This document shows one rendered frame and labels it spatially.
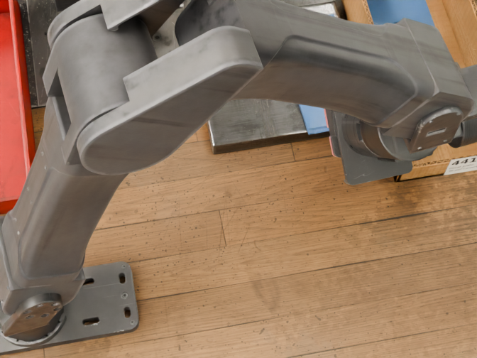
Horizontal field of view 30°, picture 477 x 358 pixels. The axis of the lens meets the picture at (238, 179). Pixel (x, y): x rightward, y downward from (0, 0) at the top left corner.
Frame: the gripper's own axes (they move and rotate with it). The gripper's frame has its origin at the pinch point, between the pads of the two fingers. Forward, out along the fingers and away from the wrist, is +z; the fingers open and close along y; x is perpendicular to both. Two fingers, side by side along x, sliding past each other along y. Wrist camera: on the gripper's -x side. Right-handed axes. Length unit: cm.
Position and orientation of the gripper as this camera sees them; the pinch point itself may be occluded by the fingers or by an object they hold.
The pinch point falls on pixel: (343, 125)
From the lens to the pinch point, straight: 92.6
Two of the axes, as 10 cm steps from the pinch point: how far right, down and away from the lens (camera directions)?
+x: -9.7, 2.1, -1.5
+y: -1.9, -9.8, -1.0
